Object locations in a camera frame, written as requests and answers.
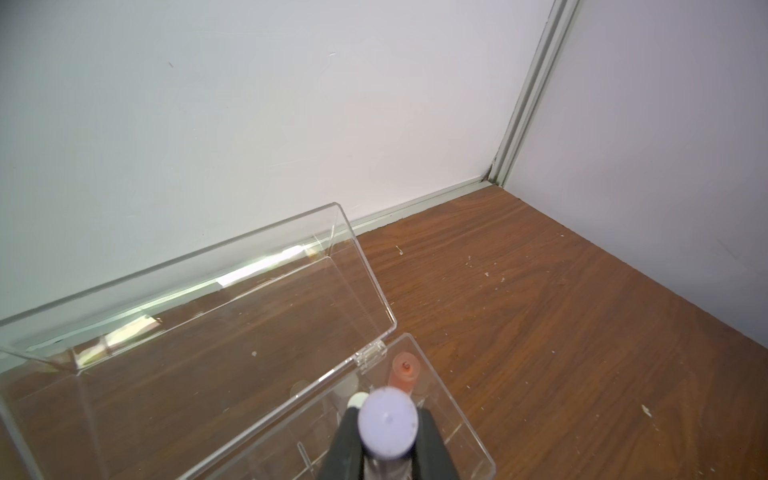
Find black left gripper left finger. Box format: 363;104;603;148
317;407;365;480

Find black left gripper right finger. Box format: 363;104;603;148
411;408;460;480

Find white lipstick tube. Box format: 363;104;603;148
347;391;369;409

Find pink translucent lipstick tube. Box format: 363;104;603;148
387;352;421;395

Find lavender lipstick tube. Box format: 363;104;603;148
357;387;419;479

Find clear acrylic lipstick organizer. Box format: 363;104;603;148
1;203;496;479

